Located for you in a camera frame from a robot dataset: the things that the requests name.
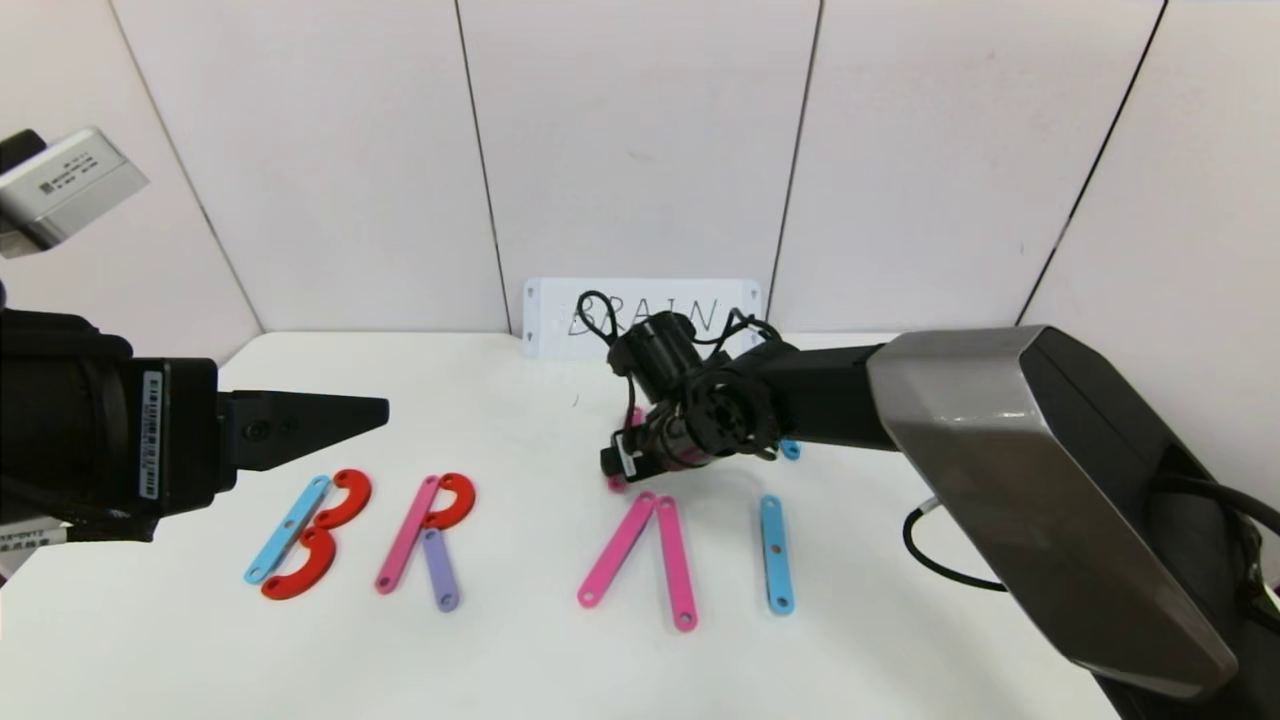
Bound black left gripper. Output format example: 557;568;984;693
0;310;390;542

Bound blue bar with three holes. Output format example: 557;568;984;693
759;495;796;615

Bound white BRAIN sign card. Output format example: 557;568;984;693
522;277;763;361

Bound large red arc piece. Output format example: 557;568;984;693
261;527;338;601

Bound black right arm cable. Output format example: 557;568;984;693
903;495;1011;593

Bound small red arc piece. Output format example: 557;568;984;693
421;473;478;532

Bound pink bar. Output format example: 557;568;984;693
607;404;647;494
656;496;699;633
375;476;442;596
577;491;658;609

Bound long blue flat bar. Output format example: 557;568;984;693
244;475;332;586

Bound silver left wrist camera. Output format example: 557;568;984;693
0;127;150;260

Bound looped black cable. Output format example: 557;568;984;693
575;290;646;376

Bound medium red arc piece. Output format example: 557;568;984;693
312;469;373;531

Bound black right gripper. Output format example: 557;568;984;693
600;407;700;483

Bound short purple bar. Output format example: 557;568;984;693
421;528;461;613

